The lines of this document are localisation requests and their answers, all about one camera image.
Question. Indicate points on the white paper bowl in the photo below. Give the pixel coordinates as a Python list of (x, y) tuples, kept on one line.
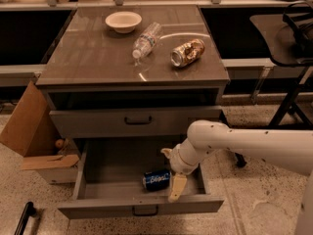
[(123, 22)]

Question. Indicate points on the gold patterned can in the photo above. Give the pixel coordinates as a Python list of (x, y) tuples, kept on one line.
[(187, 53)]

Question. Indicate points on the small round wooden ball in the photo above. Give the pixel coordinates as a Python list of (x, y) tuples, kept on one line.
[(60, 143)]

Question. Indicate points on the grey upper drawer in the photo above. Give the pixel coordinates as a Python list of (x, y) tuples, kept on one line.
[(130, 122)]

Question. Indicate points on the clear plastic water bottle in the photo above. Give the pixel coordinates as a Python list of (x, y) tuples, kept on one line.
[(147, 40)]

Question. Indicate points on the blue pepsi can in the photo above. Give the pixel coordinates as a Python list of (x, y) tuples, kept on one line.
[(156, 180)]

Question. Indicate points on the grey drawer cabinet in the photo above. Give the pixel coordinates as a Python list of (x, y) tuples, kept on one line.
[(93, 69)]

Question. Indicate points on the open grey middle drawer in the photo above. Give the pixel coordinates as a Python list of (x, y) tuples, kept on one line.
[(110, 175)]

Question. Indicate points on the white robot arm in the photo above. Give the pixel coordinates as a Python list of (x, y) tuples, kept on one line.
[(289, 149)]

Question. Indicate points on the brown cardboard box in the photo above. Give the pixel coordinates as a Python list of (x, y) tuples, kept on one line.
[(31, 133)]

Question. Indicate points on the black bar on floor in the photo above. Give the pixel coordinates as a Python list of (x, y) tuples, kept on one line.
[(28, 212)]

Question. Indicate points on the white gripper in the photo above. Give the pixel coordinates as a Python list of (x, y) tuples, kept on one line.
[(177, 160)]

